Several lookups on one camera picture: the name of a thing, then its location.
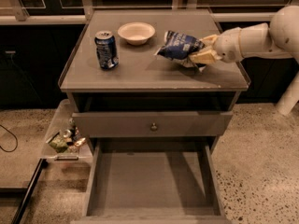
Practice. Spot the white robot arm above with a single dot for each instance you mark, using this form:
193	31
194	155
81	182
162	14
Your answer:
277	40

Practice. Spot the grey wooden drawer cabinet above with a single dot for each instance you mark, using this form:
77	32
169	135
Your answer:
146	82

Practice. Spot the white railing frame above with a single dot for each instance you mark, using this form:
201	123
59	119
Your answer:
79	11

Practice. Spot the grey top drawer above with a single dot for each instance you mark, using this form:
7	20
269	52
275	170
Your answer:
137	124

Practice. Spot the blue soda can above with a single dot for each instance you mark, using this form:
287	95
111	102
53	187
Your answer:
106	50

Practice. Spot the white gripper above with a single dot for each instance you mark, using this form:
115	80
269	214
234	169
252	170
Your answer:
230	46

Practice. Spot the white paper bowl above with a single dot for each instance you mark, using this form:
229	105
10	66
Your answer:
136	33

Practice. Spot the blue Kettle chip bag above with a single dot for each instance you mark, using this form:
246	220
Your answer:
177	47

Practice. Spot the clear plastic bin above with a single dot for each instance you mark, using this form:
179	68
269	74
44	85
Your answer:
77	144

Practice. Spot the silver can in bin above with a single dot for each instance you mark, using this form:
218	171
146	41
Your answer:
66	133

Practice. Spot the black floor rail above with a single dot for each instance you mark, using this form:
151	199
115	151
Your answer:
28	191

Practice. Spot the open grey middle drawer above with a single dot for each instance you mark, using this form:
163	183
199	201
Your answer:
152	182

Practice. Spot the green snack packet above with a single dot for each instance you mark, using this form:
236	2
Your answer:
58	144

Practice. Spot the round brass drawer knob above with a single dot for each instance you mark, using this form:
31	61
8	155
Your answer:
154	127

